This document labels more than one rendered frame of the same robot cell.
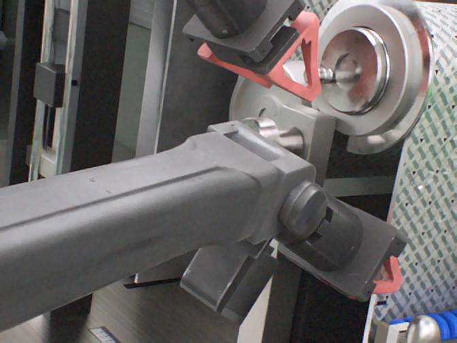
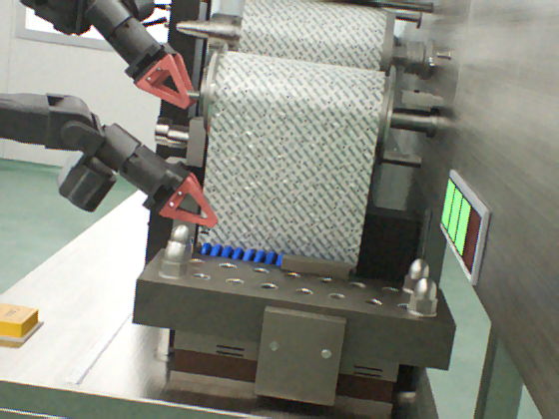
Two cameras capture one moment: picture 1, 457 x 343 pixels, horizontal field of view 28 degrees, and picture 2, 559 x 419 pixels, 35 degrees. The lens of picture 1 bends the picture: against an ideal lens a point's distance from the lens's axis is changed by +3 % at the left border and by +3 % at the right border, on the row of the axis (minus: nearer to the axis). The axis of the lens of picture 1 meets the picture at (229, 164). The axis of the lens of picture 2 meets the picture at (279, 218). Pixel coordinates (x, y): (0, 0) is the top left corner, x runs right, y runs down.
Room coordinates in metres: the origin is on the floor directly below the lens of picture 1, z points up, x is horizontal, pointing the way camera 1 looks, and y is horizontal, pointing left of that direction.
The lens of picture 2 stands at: (-0.11, -1.05, 1.35)
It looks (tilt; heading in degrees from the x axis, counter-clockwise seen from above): 12 degrees down; 41
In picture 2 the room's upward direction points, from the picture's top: 8 degrees clockwise
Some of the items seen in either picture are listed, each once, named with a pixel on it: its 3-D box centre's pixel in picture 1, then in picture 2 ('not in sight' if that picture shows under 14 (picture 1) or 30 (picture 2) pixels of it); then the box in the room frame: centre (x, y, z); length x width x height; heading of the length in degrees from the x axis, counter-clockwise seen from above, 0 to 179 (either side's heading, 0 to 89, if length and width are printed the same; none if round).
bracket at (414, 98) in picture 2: not in sight; (420, 97); (0.98, -0.34, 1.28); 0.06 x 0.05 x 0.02; 129
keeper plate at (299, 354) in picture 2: not in sight; (299, 356); (0.70, -0.41, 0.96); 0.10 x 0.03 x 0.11; 129
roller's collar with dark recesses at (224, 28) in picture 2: not in sight; (228, 33); (0.98, 0.07, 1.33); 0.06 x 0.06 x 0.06; 39
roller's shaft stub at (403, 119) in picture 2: not in sight; (411, 120); (0.98, -0.33, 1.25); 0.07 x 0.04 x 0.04; 129
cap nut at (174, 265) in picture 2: not in sight; (174, 258); (0.62, -0.25, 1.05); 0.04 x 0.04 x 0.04
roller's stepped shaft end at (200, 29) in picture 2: not in sight; (194, 28); (0.94, 0.12, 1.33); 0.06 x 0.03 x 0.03; 129
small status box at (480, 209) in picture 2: not in sight; (461, 220); (0.70, -0.60, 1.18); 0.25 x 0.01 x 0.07; 39
